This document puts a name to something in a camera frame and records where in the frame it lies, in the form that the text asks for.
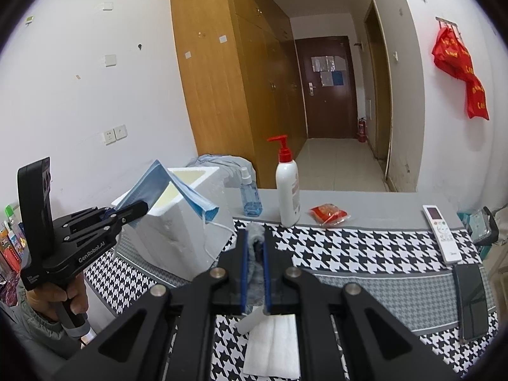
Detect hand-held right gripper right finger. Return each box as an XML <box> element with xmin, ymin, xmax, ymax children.
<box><xmin>265</xmin><ymin>231</ymin><xmax>457</xmax><ymax>381</ymax></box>

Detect white foam box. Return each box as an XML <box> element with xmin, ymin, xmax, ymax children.
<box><xmin>111</xmin><ymin>167</ymin><xmax>235</xmax><ymax>280</ymax></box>

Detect light blue cloth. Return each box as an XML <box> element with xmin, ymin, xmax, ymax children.
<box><xmin>186</xmin><ymin>153</ymin><xmax>257</xmax><ymax>189</ymax></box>

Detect blue face mask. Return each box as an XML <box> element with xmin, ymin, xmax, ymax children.
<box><xmin>113</xmin><ymin>160</ymin><xmax>235</xmax><ymax>264</ymax></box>

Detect teal plastic packet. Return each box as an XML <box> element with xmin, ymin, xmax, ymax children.
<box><xmin>460</xmin><ymin>210</ymin><xmax>488</xmax><ymax>244</ymax></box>

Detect white remote control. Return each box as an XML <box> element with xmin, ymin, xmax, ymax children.
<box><xmin>422</xmin><ymin>204</ymin><xmax>464</xmax><ymax>264</ymax></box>

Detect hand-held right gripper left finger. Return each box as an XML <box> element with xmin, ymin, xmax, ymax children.
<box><xmin>51</xmin><ymin>231</ymin><xmax>249</xmax><ymax>381</ymax></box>

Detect white tissue sheet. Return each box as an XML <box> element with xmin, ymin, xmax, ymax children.
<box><xmin>243</xmin><ymin>313</ymin><xmax>299</xmax><ymax>378</ymax></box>

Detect wooden wardrobe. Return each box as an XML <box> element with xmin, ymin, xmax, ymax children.
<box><xmin>169</xmin><ymin>0</ymin><xmax>308</xmax><ymax>189</ymax></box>

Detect metal wall hook rack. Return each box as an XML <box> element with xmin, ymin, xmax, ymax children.
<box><xmin>435</xmin><ymin>17</ymin><xmax>461</xmax><ymax>32</ymax></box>

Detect white soft tube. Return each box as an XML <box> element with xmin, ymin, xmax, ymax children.
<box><xmin>234</xmin><ymin>307</ymin><xmax>267</xmax><ymax>335</ymax></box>

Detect houndstooth tablecloth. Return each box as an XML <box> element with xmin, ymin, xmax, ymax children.
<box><xmin>83</xmin><ymin>218</ymin><xmax>503</xmax><ymax>381</ymax></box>

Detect blue spray bottle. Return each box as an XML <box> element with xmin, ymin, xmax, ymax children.
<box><xmin>239</xmin><ymin>167</ymin><xmax>263</xmax><ymax>217</ymax></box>

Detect red snack packet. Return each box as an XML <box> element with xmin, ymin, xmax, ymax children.
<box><xmin>309</xmin><ymin>203</ymin><xmax>352</xmax><ymax>227</ymax></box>

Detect person's left forearm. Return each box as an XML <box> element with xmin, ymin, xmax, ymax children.
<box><xmin>0</xmin><ymin>286</ymin><xmax>84</xmax><ymax>381</ymax></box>

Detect white lotion pump bottle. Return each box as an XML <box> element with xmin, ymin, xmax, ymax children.
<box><xmin>267</xmin><ymin>135</ymin><xmax>301</xmax><ymax>227</ymax></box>

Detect white paper notice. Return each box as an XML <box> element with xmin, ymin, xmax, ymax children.
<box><xmin>311</xmin><ymin>56</ymin><xmax>345</xmax><ymax>73</ymax></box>

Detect dark brown door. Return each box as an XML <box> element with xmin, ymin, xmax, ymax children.
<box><xmin>294</xmin><ymin>36</ymin><xmax>358</xmax><ymax>139</ymax></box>

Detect grey sock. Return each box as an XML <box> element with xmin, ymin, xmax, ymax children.
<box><xmin>246</xmin><ymin>222</ymin><xmax>267</xmax><ymax>314</ymax></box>

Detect colourful packets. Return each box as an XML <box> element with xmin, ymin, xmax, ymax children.
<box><xmin>0</xmin><ymin>202</ymin><xmax>24</xmax><ymax>306</ymax></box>

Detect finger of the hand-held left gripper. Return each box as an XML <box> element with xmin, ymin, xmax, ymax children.
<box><xmin>53</xmin><ymin>207</ymin><xmax>116</xmax><ymax>233</ymax></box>
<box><xmin>65</xmin><ymin>201</ymin><xmax>149</xmax><ymax>244</ymax></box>

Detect person's left hand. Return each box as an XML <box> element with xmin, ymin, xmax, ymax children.
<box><xmin>26</xmin><ymin>274</ymin><xmax>89</xmax><ymax>322</ymax></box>

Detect red plastic bag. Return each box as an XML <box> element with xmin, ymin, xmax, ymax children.
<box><xmin>432</xmin><ymin>28</ymin><xmax>473</xmax><ymax>80</ymax></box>
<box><xmin>464</xmin><ymin>75</ymin><xmax>490</xmax><ymax>120</ymax></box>

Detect black smartphone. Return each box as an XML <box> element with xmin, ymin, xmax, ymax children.
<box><xmin>452</xmin><ymin>264</ymin><xmax>489</xmax><ymax>343</ymax></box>

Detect wooden side door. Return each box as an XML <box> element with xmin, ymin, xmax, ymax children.
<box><xmin>363</xmin><ymin>0</ymin><xmax>393</xmax><ymax>163</ymax></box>

